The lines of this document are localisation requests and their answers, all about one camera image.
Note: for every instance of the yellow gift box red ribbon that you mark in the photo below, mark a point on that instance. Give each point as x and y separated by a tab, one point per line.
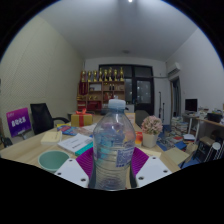
81	120

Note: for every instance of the black computer monitor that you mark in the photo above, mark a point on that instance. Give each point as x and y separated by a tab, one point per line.
191	104

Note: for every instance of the stacked books pile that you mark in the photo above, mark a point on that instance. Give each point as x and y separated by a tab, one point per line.
179	126

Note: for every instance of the grey armchair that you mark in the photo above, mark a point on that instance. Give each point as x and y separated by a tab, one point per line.
141	116

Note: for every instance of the small wooden side table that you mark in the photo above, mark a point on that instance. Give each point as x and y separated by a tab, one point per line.
176	155

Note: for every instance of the white wall air conditioner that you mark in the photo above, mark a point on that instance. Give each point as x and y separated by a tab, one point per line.
173	69

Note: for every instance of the pale green ribbed cup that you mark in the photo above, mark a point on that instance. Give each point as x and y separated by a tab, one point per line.
52	160

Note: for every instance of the black office chair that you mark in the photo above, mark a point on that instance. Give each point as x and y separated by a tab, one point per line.
41	116

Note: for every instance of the teal book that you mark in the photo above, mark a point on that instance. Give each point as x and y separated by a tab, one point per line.
85	149

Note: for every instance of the cluttered wooden side desk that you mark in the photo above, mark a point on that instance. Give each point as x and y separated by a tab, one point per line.
210	121

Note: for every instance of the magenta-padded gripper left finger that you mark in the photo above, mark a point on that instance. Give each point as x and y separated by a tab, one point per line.
70	170

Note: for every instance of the small standing orange card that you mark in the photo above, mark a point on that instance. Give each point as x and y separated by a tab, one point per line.
131	117

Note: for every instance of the beige notebook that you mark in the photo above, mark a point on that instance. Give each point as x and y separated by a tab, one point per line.
51	137
150	152

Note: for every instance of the black tripod stand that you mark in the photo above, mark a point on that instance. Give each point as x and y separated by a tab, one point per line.
160	108

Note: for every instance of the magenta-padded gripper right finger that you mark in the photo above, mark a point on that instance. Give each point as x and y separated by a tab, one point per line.
152	169

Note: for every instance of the wooden shelf unit with trophies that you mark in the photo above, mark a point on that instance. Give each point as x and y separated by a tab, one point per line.
96	93

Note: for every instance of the clear plastic water bottle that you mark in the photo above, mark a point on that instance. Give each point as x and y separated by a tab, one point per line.
113	150

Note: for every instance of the purple sign board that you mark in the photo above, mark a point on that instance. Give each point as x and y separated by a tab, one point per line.
18	121

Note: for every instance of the pink flowers in white pot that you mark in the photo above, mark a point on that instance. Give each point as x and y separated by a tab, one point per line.
151	126

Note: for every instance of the white round stool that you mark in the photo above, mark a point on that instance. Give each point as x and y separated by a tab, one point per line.
215	148

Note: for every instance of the black framed glass door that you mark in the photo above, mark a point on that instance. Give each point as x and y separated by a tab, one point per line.
143	90

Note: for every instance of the white book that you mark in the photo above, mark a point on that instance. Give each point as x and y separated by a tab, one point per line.
75	142

